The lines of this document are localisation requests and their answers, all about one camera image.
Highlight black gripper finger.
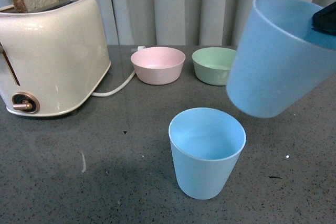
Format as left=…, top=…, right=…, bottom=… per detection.
left=312, top=2, right=336, bottom=35

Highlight light blue cup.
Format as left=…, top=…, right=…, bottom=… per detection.
left=226, top=0, right=335, bottom=118
left=169, top=108, right=246, bottom=200

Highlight green bowl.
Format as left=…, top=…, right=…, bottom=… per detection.
left=192, top=47, right=237, bottom=86

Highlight pink bowl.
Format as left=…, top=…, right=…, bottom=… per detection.
left=131, top=47, right=186, bottom=86

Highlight cream toaster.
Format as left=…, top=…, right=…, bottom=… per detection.
left=1, top=0, right=111, bottom=117

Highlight white toaster power cable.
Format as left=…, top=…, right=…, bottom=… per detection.
left=91, top=46, right=146, bottom=98

